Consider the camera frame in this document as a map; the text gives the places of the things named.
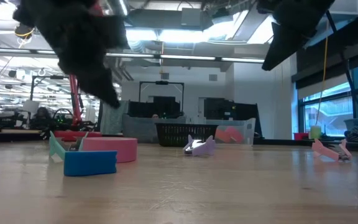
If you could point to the pink tape roll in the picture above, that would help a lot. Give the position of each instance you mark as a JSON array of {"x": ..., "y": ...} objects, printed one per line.
[{"x": 123, "y": 149}]

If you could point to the blue mini stapler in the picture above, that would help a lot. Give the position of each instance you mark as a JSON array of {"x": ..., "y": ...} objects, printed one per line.
[{"x": 89, "y": 163}]

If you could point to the red box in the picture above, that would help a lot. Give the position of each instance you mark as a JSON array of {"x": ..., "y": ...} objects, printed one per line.
[{"x": 300, "y": 136}]

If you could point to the grey storage crate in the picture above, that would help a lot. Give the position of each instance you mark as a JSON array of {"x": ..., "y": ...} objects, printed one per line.
[{"x": 353, "y": 122}]

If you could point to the person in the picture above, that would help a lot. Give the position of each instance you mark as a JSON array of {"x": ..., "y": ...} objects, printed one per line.
[
  {"x": 155, "y": 116},
  {"x": 42, "y": 116}
]

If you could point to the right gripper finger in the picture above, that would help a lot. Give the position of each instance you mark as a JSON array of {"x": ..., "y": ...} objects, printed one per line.
[{"x": 286, "y": 46}]

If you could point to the black slotted plastic basket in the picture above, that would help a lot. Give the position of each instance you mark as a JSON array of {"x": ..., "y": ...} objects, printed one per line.
[{"x": 179, "y": 135}]

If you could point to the pink staple remover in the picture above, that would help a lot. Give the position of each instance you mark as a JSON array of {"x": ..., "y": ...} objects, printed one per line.
[{"x": 325, "y": 152}]

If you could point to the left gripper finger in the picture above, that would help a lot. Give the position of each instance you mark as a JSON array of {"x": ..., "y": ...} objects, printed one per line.
[{"x": 99, "y": 87}]

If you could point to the grey translucent plastic bin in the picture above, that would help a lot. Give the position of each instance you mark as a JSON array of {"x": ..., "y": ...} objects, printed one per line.
[{"x": 141, "y": 129}]

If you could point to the black background equipment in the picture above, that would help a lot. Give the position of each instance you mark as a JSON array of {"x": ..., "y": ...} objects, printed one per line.
[{"x": 163, "y": 107}]

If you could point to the black cabinet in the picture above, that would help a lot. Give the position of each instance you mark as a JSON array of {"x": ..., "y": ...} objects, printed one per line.
[{"x": 244, "y": 110}]

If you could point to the black background robot arm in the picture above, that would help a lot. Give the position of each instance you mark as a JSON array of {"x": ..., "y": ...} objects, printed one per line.
[{"x": 61, "y": 119}]

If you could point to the teal staple remover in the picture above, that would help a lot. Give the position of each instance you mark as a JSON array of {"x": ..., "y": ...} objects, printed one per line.
[{"x": 54, "y": 146}]

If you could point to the long overhead light bar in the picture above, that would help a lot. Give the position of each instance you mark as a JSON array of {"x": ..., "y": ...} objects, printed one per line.
[{"x": 185, "y": 57}]

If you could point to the clear plastic bin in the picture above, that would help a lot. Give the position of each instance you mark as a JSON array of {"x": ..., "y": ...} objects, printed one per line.
[{"x": 249, "y": 130}]

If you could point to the window with dark frame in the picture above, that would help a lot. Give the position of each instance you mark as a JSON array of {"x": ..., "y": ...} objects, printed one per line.
[{"x": 328, "y": 115}]

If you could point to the black gantry frame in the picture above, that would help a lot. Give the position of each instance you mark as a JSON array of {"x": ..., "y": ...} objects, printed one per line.
[{"x": 162, "y": 83}]

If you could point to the purple staple remover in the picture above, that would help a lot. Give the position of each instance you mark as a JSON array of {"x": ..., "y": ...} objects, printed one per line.
[{"x": 202, "y": 148}]

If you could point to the grey cloth panel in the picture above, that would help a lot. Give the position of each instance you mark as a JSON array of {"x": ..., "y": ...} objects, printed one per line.
[{"x": 113, "y": 119}]

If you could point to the green cup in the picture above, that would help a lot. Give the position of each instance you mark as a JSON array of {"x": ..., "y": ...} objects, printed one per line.
[{"x": 315, "y": 133}]

